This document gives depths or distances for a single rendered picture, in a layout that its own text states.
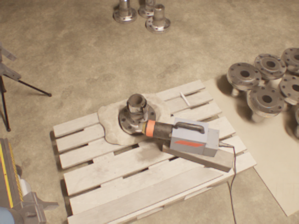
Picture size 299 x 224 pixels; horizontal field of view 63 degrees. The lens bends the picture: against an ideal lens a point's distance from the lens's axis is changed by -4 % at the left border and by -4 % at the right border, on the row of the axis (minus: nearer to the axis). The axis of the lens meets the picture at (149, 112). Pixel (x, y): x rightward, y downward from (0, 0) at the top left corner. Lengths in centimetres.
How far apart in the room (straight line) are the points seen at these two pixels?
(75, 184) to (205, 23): 212
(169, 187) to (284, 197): 80
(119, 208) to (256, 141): 113
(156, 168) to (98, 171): 38
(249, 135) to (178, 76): 80
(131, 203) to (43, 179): 69
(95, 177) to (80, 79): 101
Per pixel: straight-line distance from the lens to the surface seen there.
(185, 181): 162
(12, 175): 162
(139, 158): 169
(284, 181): 200
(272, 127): 218
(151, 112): 181
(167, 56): 247
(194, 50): 257
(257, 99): 196
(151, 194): 158
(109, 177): 166
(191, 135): 150
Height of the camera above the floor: 168
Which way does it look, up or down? 55 degrees down
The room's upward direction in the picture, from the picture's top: straight up
